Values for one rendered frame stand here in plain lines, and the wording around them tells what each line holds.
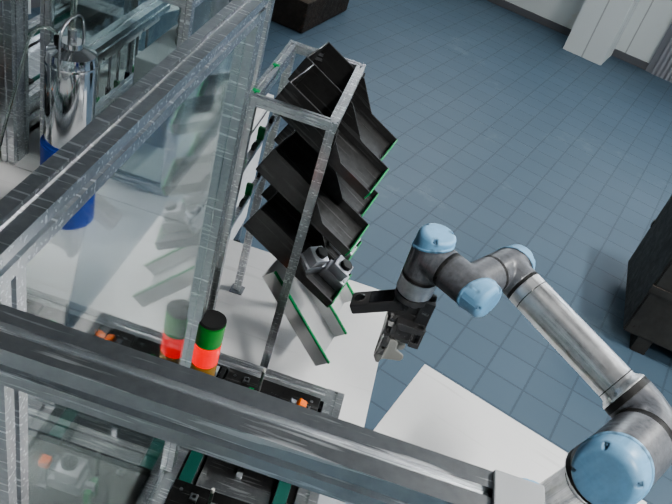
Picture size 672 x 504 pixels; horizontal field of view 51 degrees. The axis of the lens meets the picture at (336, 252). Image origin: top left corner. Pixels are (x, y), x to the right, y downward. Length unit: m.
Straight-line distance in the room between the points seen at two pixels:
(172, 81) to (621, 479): 0.91
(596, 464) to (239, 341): 1.10
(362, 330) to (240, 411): 1.77
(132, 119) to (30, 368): 0.27
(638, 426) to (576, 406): 2.39
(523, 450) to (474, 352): 1.59
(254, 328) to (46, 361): 1.67
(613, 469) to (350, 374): 0.97
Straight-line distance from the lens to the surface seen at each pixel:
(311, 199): 1.53
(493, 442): 2.06
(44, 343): 0.43
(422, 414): 2.02
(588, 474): 1.27
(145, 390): 0.41
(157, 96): 0.67
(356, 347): 2.11
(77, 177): 0.55
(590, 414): 3.69
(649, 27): 8.89
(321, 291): 1.68
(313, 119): 1.44
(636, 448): 1.26
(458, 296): 1.32
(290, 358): 2.02
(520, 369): 3.68
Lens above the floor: 2.30
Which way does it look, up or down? 36 degrees down
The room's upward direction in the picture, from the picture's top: 18 degrees clockwise
